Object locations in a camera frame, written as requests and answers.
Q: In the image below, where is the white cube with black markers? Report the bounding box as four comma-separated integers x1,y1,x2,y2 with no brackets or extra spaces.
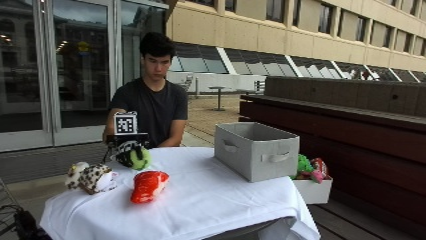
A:
113,111,140,136

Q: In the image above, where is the red and white plush toy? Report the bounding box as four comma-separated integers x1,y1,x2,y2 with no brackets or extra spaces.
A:
129,170,171,205

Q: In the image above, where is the spotted plush toy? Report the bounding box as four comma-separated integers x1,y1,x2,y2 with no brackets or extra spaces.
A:
64,161,120,196

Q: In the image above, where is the the person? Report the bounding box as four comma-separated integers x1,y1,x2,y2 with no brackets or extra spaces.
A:
101,31,191,149

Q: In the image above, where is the white tablecloth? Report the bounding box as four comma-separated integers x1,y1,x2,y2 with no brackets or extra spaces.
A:
39,146,322,240

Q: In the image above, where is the metal outdoor chair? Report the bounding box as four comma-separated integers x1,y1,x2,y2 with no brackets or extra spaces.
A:
253,79,268,95
177,74,196,93

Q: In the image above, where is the round standing table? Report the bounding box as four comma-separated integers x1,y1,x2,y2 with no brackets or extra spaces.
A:
208,85,227,112

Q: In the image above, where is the grey fabric storage box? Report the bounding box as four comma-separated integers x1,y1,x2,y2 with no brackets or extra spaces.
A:
213,121,301,183

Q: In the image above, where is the glass door front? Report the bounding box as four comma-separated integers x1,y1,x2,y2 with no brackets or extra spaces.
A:
0,0,171,153

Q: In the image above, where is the bright green plush toy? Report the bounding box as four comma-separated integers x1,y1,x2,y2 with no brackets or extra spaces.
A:
294,153,316,176

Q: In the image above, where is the pink plush toy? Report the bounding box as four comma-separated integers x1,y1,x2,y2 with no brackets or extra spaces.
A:
309,169,326,185

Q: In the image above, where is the red patterned plush toy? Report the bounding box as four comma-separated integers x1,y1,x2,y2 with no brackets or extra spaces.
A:
309,157,330,180

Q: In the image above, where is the white toy box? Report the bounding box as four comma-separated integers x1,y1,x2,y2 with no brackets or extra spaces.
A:
292,175,334,205

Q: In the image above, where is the beige building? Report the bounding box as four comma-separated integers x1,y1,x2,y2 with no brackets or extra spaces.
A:
164,0,426,84

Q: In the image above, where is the black glove wrist mount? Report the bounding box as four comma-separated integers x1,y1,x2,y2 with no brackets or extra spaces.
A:
105,132,151,148

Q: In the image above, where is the black glove cable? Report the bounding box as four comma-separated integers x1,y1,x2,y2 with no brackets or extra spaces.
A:
101,144,113,165

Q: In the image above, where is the dark wooden bench wall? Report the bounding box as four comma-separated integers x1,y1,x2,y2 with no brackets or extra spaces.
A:
239,76,426,238

